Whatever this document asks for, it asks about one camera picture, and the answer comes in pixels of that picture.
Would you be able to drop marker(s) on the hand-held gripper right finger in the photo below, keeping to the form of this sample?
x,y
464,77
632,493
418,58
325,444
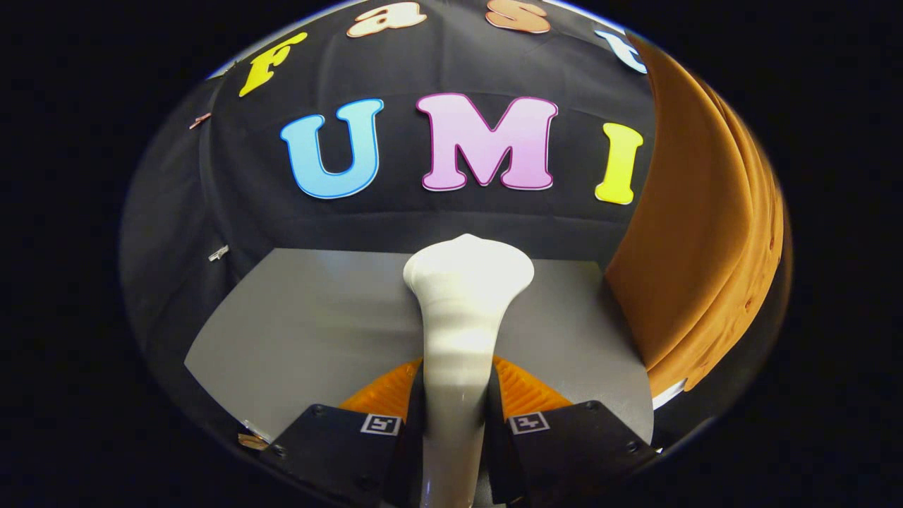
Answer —
x,y
497,437

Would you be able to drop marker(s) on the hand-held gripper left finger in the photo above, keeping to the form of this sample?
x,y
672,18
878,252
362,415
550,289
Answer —
x,y
413,437

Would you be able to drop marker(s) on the white garment steamer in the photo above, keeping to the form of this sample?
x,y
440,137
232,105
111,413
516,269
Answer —
x,y
458,339

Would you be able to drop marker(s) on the orange-brown button shirt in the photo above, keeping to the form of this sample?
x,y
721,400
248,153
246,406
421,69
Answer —
x,y
698,247

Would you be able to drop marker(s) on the small silver clip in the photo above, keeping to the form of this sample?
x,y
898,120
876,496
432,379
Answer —
x,y
219,252

